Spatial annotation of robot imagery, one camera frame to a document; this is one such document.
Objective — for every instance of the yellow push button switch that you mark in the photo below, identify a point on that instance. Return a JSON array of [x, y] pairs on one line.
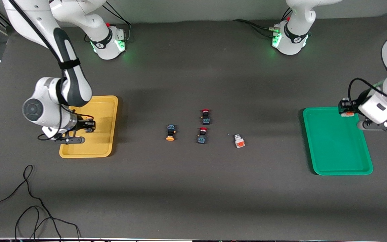
[[89, 126], [170, 131]]

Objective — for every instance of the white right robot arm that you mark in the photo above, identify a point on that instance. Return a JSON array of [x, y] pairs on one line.
[[45, 88]]

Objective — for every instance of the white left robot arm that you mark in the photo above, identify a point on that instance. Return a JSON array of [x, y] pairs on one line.
[[292, 42]]

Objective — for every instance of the dark grey table cover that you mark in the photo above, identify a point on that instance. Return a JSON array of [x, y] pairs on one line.
[[193, 201]]

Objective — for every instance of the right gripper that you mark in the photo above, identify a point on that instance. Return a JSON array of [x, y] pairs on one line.
[[82, 125]]

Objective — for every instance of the red push button switch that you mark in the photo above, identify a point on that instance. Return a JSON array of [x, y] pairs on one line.
[[202, 136], [206, 116]]

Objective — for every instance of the white orange button switch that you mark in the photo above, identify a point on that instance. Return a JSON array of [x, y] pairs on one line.
[[347, 114], [239, 141]]

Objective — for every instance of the green plastic tray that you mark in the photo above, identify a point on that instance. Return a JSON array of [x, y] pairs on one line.
[[337, 144]]

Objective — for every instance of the yellow plastic tray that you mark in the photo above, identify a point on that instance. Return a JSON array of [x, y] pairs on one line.
[[102, 134]]

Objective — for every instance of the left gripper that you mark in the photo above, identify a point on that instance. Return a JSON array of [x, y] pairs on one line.
[[352, 106]]

